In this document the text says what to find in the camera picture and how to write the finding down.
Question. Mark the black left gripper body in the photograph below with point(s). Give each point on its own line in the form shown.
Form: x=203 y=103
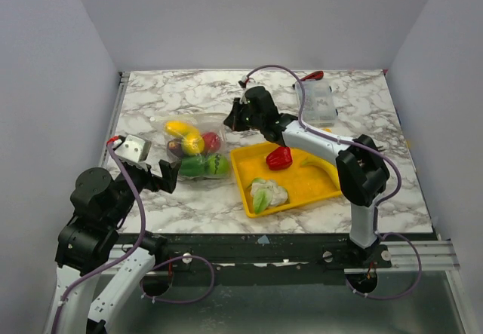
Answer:
x=144 y=179

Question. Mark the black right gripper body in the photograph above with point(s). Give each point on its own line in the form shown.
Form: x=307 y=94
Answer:
x=241 y=111

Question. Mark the green toy bell pepper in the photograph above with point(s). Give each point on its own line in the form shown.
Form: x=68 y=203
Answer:
x=193 y=166

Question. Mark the red toy apple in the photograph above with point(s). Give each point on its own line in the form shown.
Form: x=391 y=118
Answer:
x=212 y=142

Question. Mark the dark purple toy plum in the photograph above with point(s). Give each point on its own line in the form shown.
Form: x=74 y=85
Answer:
x=174 y=149

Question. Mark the green yellow toy mango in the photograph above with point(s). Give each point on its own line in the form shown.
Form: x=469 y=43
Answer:
x=193 y=144

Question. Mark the clear dotted zip top bag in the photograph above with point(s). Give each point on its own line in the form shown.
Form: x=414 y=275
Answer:
x=204 y=122

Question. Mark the green toy watermelon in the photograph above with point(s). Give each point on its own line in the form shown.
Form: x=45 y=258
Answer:
x=217 y=165

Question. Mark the yellow toy banana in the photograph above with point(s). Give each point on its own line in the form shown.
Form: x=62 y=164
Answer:
x=327 y=167

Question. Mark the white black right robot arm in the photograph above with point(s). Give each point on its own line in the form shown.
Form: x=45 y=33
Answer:
x=360 y=166

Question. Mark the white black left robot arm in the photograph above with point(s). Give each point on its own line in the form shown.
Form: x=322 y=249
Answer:
x=100 y=203

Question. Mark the red toy bell pepper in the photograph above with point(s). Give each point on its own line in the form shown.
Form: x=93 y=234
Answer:
x=279 y=159

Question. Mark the clear plastic screw box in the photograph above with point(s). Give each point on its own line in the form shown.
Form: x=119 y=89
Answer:
x=319 y=109

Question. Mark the red black utility knife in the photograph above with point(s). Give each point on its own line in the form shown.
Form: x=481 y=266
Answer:
x=313 y=76

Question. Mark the white toy cauliflower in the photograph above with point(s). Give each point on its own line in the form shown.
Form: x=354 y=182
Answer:
x=267 y=194

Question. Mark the yellow plastic tray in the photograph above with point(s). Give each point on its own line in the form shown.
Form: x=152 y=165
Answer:
x=305 y=185

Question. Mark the black front mounting bar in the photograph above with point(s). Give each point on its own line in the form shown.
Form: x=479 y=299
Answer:
x=263 y=259

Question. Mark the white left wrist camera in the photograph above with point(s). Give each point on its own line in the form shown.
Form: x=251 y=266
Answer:
x=133 y=149

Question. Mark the aluminium rail front right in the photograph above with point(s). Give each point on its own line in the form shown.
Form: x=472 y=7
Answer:
x=434 y=256

